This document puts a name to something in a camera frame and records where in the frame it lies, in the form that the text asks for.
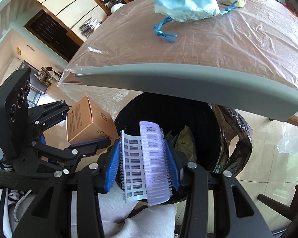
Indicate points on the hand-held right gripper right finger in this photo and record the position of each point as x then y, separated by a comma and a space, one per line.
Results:
172, 161

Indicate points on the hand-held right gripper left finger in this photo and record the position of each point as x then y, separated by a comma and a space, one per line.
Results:
113, 163

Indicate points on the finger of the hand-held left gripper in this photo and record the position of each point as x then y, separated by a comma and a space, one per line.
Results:
52, 111
72, 153

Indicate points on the white barcode label sheet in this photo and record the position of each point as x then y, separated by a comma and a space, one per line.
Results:
132, 168

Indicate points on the brown cardboard box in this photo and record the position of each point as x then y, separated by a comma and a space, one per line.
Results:
89, 121

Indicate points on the black trash bin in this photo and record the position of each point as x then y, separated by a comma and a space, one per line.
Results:
164, 114

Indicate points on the yellowish crumpled paper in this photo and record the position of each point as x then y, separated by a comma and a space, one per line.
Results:
186, 141

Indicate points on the person's grey pants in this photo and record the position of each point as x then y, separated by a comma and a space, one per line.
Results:
139, 218

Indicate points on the dark wooden lattice cabinet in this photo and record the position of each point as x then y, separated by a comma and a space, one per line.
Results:
49, 34

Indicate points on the grey table edge guard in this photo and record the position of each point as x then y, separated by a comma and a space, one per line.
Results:
188, 79

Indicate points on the person's striped hoodie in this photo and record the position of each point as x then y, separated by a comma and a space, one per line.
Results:
2, 210

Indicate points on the stack of books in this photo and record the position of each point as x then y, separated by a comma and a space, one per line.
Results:
89, 27

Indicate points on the white helmet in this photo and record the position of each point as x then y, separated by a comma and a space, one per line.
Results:
117, 8

